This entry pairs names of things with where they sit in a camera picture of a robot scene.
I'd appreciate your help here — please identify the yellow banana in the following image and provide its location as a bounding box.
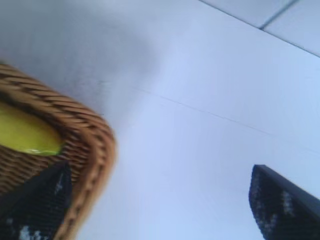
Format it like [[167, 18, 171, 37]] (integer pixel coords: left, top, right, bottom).
[[0, 99, 63, 157]]

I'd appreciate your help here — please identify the brown woven wicker basket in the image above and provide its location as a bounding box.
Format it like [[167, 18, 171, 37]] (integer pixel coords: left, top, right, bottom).
[[0, 62, 118, 240]]

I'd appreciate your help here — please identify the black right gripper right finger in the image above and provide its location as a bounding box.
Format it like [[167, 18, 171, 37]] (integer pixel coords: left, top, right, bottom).
[[248, 163, 320, 240]]

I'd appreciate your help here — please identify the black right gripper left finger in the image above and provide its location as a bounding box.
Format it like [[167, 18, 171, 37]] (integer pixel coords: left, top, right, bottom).
[[0, 161, 74, 240]]

